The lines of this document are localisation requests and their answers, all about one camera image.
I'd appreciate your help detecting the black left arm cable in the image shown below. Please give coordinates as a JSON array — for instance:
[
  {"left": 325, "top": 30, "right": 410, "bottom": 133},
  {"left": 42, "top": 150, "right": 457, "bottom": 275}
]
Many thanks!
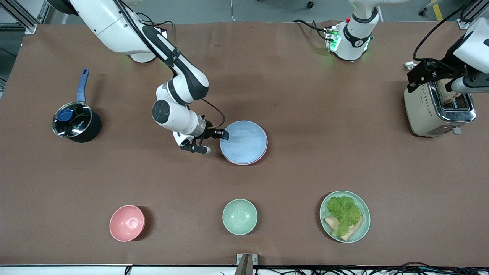
[{"left": 413, "top": 0, "right": 474, "bottom": 62}]

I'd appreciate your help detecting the pink bowl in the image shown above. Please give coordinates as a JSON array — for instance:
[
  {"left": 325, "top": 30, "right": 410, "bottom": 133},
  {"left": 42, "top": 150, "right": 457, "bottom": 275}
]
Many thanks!
[{"left": 109, "top": 205, "right": 146, "bottom": 242}]

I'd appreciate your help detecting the blue plate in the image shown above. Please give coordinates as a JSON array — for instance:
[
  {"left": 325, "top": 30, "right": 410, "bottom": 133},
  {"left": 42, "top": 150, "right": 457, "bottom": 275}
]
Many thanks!
[{"left": 220, "top": 120, "right": 267, "bottom": 164}]

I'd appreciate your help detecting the pink plate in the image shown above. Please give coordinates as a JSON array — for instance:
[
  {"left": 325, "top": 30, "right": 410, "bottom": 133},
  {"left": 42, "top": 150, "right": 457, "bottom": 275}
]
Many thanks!
[{"left": 223, "top": 128, "right": 268, "bottom": 166}]

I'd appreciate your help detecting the glass pot lid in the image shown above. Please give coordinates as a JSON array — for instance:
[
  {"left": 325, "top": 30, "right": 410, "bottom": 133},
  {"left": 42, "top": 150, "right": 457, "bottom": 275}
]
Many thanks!
[{"left": 52, "top": 102, "right": 93, "bottom": 138}]

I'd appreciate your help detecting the grey metal bracket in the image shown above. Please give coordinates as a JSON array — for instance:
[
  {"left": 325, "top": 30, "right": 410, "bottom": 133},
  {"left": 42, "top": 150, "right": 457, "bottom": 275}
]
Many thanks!
[{"left": 236, "top": 254, "right": 259, "bottom": 275}]

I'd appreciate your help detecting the green lettuce leaf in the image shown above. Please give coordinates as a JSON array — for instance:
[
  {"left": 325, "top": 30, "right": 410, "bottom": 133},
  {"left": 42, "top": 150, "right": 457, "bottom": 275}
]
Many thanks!
[{"left": 326, "top": 196, "right": 362, "bottom": 237}]

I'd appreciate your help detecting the brown bread slice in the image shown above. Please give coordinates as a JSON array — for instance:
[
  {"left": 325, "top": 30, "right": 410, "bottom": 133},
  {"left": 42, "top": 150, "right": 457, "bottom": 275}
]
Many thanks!
[{"left": 324, "top": 215, "right": 364, "bottom": 241}]

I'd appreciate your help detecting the silver toaster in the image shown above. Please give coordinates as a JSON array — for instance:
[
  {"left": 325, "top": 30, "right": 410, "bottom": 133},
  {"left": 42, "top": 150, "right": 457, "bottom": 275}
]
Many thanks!
[{"left": 403, "top": 78, "right": 477, "bottom": 138}]

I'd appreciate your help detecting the toast slice in toaster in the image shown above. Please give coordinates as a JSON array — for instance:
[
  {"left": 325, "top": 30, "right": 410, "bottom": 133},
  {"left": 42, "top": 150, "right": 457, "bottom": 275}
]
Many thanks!
[{"left": 437, "top": 79, "right": 461, "bottom": 104}]

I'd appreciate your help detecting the aluminium frame profile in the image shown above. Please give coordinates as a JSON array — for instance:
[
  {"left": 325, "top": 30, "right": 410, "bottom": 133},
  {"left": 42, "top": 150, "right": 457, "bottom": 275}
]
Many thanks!
[
  {"left": 0, "top": 0, "right": 52, "bottom": 34},
  {"left": 457, "top": 6, "right": 489, "bottom": 30}
]

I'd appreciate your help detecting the green plate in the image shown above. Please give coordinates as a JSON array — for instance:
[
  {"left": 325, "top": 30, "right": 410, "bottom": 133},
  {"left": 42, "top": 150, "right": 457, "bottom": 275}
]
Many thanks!
[{"left": 319, "top": 190, "right": 371, "bottom": 243}]

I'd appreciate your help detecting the black cable bundle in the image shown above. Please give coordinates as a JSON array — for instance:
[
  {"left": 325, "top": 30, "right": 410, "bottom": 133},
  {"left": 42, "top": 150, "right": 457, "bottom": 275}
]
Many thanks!
[{"left": 220, "top": 262, "right": 489, "bottom": 275}]

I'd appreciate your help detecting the dark blue saucepan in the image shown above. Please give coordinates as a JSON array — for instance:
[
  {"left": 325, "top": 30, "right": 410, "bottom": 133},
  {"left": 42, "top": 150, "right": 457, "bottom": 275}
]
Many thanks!
[{"left": 52, "top": 68, "right": 102, "bottom": 143}]

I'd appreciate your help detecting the green bowl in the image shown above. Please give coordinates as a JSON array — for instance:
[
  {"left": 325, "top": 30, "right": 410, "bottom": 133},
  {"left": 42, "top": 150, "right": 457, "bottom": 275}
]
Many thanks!
[{"left": 222, "top": 199, "right": 258, "bottom": 235}]

